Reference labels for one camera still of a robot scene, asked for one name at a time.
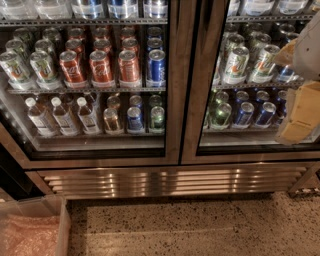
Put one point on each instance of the front green soda can left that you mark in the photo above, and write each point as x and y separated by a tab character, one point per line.
20	76

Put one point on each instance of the front blue pepsi can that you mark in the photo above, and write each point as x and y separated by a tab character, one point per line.
156	69

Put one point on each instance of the steel fridge bottom grille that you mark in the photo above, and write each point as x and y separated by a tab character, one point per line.
133	182

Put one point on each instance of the glass fridge door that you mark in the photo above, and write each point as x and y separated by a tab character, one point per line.
203	145
83	26

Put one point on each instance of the silver blue slim can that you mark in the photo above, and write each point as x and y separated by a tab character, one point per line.
285	75

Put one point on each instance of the pink bubble wrap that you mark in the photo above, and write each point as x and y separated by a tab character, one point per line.
29	236

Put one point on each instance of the clear plastic bin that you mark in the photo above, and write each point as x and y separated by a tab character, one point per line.
47	206

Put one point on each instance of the water bottle right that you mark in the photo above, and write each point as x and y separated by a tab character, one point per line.
88	116

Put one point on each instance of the right door green soda can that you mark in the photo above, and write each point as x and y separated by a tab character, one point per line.
235	68

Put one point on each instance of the right door lower green can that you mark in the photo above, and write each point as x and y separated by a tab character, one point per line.
220	117

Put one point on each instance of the door blue can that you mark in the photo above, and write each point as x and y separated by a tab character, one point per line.
264	115
243	115

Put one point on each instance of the front green soda can right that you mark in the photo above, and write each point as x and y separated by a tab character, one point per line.
47	75

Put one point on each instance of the right door lower blue can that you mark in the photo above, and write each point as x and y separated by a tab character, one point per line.
243	115

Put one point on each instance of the front red cola can left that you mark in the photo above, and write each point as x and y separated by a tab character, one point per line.
75	76

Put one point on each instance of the front red cola can right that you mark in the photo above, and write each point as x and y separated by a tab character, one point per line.
129	69

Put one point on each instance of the tan upper gripper finger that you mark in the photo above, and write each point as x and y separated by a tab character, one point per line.
285	56

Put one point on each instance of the gold can lower shelf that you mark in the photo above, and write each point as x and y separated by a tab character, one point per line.
112	121

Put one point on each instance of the blue can lower shelf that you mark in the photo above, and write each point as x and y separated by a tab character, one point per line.
135	120

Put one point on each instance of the water bottle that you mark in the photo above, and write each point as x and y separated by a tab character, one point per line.
65	118
41	118
88	116

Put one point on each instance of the green can lower shelf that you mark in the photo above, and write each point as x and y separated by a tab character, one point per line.
157	120

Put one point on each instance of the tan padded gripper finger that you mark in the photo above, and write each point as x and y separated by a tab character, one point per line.
303	114

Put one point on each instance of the red cola can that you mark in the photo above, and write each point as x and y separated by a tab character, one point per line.
75	76
102	75
129	69

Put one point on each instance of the front red cola can middle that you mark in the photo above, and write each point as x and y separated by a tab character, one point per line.
102	75

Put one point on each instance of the water bottle middle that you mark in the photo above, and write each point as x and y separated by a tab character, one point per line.
65	118

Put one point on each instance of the water bottle left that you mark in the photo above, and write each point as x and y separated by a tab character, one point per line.
41	118

